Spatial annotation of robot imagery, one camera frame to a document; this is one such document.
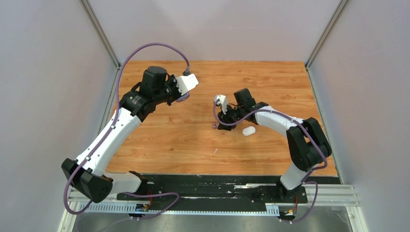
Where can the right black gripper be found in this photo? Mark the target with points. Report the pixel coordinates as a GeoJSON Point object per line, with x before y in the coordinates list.
{"type": "Point", "coordinates": [225, 118]}

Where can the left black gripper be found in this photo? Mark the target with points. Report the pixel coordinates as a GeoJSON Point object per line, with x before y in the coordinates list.
{"type": "Point", "coordinates": [172, 80]}

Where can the blue-grey earbud case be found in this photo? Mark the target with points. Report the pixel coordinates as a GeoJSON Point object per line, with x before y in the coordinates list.
{"type": "Point", "coordinates": [183, 97]}

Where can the white earbud charging case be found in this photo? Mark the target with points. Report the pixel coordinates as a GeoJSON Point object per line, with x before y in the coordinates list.
{"type": "Point", "coordinates": [248, 131]}

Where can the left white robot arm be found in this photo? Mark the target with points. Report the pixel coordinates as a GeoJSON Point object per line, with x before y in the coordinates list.
{"type": "Point", "coordinates": [87, 173]}

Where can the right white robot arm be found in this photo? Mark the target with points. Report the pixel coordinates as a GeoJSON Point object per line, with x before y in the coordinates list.
{"type": "Point", "coordinates": [308, 146]}

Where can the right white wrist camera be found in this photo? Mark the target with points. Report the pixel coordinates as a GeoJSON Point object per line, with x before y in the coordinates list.
{"type": "Point", "coordinates": [222, 102]}

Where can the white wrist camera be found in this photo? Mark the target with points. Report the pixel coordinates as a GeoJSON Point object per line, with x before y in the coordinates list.
{"type": "Point", "coordinates": [222, 102]}
{"type": "Point", "coordinates": [186, 83]}

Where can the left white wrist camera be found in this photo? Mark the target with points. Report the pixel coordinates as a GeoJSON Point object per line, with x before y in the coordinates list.
{"type": "Point", "coordinates": [186, 83]}

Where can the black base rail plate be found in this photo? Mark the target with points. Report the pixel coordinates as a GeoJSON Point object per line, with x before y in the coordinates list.
{"type": "Point", "coordinates": [241, 193]}

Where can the left aluminium frame post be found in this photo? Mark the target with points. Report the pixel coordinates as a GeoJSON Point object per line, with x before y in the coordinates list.
{"type": "Point", "coordinates": [89, 11]}

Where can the aluminium frame post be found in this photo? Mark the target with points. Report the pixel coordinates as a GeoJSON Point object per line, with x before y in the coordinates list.
{"type": "Point", "coordinates": [89, 11]}
{"type": "Point", "coordinates": [326, 33]}

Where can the right aluminium frame post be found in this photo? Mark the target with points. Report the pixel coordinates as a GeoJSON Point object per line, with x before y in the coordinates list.
{"type": "Point", "coordinates": [326, 33]}

